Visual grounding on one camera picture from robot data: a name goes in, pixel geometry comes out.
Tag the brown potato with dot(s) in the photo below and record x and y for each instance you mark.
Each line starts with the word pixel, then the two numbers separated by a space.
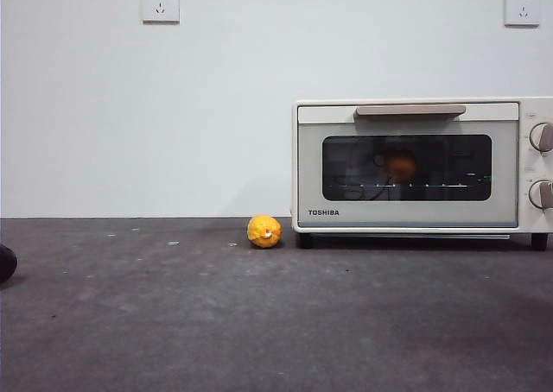
pixel 402 165

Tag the white Toshiba toaster oven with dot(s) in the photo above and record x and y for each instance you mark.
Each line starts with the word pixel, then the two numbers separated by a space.
pixel 525 219

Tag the beige round oven knob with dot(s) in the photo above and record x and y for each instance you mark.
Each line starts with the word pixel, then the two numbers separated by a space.
pixel 541 194
pixel 541 137

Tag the dark purple eggplant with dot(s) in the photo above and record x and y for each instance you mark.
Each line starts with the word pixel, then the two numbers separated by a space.
pixel 6 264

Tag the white wall power socket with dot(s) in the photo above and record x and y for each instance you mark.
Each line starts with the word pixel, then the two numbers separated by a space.
pixel 160 4
pixel 522 8

